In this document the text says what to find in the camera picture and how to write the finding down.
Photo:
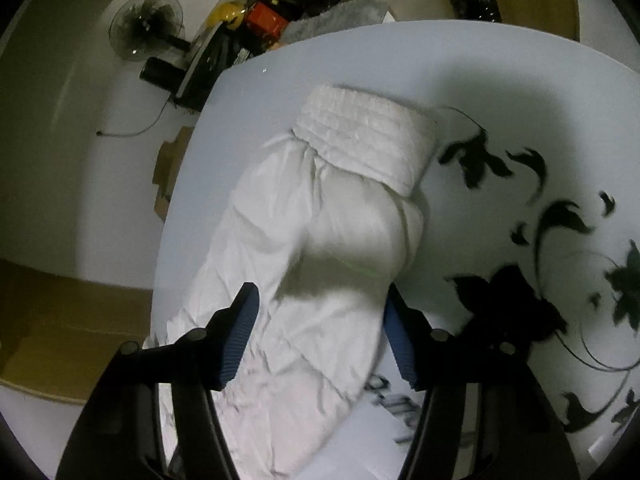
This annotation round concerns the yellow object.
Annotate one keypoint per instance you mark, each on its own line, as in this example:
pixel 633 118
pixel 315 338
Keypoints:
pixel 225 14

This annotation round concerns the red box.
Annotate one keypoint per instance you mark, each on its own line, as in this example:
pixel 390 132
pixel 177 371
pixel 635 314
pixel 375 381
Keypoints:
pixel 265 21

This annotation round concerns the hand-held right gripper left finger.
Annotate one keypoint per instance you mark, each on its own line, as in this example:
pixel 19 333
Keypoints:
pixel 239 332

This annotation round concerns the black flat case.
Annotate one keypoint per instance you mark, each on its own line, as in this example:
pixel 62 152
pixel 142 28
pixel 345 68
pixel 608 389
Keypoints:
pixel 210 65

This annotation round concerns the white plastic jug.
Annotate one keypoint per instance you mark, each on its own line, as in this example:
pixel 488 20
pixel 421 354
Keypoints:
pixel 420 4

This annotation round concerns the grey fuzzy cloth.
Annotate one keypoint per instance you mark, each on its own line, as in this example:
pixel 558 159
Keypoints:
pixel 340 16

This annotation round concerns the pile of cardboard pieces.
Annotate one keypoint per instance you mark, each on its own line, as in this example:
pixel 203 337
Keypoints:
pixel 172 175

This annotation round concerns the black electric fan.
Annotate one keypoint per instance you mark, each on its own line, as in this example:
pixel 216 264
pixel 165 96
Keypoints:
pixel 145 20

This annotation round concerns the white pants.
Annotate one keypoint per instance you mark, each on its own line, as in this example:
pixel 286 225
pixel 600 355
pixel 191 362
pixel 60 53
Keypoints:
pixel 325 210

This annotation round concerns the large cardboard box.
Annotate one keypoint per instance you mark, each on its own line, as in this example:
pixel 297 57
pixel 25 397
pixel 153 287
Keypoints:
pixel 65 330

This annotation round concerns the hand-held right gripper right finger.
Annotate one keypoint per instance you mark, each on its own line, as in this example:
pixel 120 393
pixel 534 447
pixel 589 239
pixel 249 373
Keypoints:
pixel 400 342

